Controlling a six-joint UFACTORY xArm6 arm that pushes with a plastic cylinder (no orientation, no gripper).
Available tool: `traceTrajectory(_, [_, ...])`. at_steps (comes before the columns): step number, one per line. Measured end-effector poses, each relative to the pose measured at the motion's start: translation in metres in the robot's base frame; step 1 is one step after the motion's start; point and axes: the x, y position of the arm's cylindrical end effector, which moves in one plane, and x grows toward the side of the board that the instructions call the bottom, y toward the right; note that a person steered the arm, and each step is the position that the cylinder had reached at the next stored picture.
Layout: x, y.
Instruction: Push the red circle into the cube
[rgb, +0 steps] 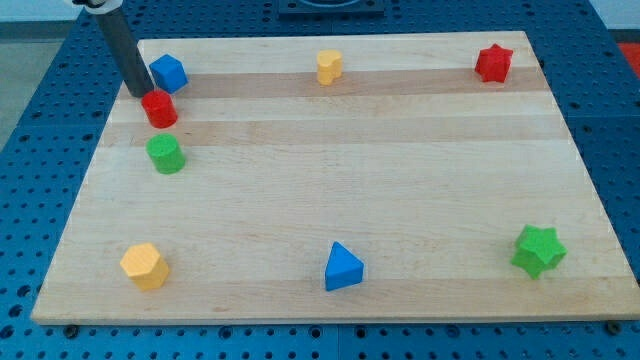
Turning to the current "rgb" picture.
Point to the red cylinder block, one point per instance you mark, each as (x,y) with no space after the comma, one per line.
(159,109)

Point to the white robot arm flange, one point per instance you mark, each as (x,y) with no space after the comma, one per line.
(97,3)

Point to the blue cube block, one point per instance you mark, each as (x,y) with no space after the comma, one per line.
(169,74)

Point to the wooden board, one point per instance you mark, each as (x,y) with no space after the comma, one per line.
(423,171)

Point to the blue triangle block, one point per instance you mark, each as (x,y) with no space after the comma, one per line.
(343,268)

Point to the yellow heart block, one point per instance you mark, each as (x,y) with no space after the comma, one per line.
(329,66)

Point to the green cylinder block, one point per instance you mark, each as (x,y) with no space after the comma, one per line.
(165,153)

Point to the yellow hexagon block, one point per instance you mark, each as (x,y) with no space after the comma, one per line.
(145,267)

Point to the red star block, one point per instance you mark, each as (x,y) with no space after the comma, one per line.
(493,63)

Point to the green star block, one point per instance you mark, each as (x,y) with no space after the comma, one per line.
(538,250)

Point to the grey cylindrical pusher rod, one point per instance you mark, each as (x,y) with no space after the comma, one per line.
(123,47)

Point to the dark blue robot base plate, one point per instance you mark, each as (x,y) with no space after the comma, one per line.
(295,8)

